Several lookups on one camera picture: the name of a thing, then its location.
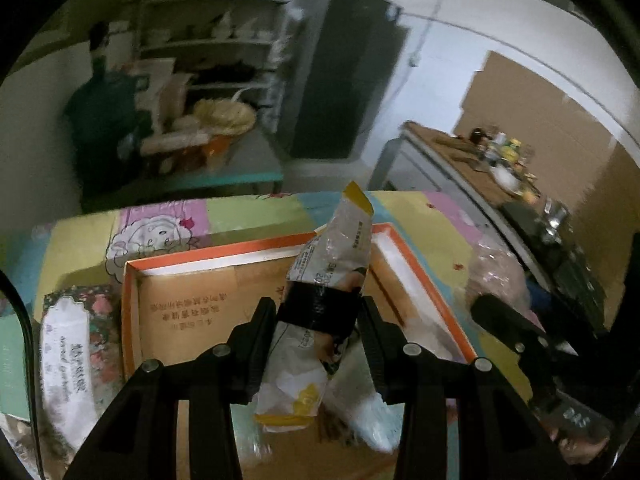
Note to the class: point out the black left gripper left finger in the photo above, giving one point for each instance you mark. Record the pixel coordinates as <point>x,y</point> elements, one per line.
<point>233,370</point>

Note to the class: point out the dark grey refrigerator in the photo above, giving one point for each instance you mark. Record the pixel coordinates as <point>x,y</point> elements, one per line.
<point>343,59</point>

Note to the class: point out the orange rimmed cardboard box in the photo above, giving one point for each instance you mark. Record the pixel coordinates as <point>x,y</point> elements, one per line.
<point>176,306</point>

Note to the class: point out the dark green water jug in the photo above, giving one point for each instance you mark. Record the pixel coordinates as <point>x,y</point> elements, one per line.
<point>105,124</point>

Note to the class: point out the barcode plastic packet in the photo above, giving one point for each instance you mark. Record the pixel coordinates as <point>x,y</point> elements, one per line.
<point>351,396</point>

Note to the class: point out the mint green box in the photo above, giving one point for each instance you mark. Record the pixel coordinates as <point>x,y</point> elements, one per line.
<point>13,385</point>

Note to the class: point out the woven basket with cloths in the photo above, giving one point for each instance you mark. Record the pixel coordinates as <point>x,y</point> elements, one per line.
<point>226,117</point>

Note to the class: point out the yellow green bottle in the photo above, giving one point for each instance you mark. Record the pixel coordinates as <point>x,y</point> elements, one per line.
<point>510,151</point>

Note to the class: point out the steel kettle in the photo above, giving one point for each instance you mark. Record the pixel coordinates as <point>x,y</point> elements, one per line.
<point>554,214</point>

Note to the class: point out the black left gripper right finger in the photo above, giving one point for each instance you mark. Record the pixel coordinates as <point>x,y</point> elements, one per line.
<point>402,371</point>

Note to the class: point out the clear crinkled plastic bag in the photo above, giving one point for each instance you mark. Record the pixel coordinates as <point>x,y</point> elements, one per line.
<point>495,271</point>

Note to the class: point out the white metal shelf rack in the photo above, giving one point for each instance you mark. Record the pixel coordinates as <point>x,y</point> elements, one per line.
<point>228,48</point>

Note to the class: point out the person's right hand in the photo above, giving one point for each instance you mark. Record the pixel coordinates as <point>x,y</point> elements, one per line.
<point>575,450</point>

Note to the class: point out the white bowl on counter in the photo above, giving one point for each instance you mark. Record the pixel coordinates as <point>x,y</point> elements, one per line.
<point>505,178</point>

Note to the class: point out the colourful cartoon play mat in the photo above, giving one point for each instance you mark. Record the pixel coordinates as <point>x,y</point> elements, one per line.
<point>440,227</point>

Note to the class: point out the floral tissue pack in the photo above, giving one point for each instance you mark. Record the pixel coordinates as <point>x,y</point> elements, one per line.
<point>81,360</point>

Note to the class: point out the kitchen counter with wooden top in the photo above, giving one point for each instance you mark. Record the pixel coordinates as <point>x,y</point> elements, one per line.
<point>422,159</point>

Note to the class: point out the yellow white snack packet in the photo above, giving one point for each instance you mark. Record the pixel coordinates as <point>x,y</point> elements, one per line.
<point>316,316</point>

